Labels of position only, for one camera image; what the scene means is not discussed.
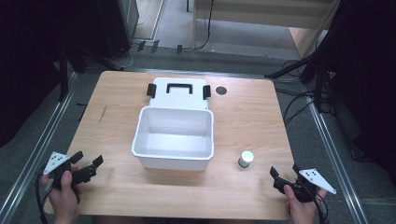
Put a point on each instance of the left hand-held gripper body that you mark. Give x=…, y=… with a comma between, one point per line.
x=55, y=162

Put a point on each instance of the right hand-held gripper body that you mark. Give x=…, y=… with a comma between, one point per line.
x=316, y=180

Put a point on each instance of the person's right hand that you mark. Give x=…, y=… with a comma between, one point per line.
x=301, y=211

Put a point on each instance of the person's left hand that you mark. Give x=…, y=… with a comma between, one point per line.
x=64, y=202

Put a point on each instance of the small white bottle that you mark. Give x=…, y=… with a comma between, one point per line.
x=246, y=158

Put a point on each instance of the white plastic box with lid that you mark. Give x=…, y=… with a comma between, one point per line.
x=174, y=137

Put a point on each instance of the black metal stand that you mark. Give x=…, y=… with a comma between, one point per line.
x=63, y=74

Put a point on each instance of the black round table grommet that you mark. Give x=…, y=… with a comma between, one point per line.
x=221, y=90

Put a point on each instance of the black tripod stand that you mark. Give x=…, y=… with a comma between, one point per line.
x=311, y=68

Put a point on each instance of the dark curtain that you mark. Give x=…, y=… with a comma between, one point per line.
x=367, y=77
x=28, y=62

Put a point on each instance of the dark cabinet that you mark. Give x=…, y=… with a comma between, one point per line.
x=123, y=25

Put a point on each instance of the aluminium floor rail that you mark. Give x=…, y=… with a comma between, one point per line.
x=37, y=146
x=334, y=155

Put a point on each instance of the light wooden furniture frame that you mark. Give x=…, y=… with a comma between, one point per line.
x=249, y=15

